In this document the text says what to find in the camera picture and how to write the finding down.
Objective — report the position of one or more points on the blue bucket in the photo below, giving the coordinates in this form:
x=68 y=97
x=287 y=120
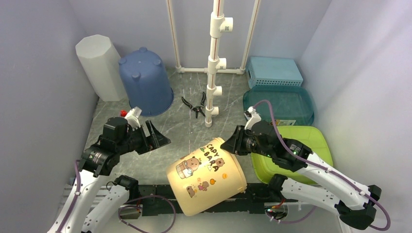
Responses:
x=146 y=82

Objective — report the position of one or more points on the translucent white faceted bin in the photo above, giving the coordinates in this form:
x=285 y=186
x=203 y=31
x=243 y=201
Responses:
x=99 y=59

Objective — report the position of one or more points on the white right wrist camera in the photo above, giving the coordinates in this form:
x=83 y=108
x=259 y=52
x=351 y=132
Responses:
x=252 y=117

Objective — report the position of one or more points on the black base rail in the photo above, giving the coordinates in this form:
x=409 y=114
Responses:
x=153 y=200

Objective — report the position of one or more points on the lime green plastic tub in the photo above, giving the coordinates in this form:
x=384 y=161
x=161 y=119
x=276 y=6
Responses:
x=310 y=136

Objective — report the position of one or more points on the beige plastic bucket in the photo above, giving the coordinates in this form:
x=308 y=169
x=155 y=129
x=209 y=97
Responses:
x=206 y=177

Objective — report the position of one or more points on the black handled pliers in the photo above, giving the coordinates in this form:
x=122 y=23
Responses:
x=197 y=109

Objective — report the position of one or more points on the white PVC pipe frame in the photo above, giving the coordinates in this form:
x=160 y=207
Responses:
x=219 y=24

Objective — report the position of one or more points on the light blue perforated basket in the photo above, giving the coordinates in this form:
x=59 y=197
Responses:
x=272 y=71

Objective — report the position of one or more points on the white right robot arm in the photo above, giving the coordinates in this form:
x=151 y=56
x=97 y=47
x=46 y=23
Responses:
x=352 y=202

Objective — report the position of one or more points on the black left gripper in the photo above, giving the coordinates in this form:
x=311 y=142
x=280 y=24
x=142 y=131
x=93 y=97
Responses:
x=156 y=139

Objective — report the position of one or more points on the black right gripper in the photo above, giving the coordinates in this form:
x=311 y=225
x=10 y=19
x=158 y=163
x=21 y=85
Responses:
x=233 y=144

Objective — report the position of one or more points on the teal translucent plastic tub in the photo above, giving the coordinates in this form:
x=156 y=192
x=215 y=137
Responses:
x=291 y=105

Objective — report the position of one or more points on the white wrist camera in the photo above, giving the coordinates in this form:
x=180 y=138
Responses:
x=132 y=115
x=252 y=117

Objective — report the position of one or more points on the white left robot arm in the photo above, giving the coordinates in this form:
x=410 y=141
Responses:
x=97 y=164

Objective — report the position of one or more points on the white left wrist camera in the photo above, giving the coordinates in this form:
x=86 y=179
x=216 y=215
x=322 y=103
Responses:
x=132 y=115

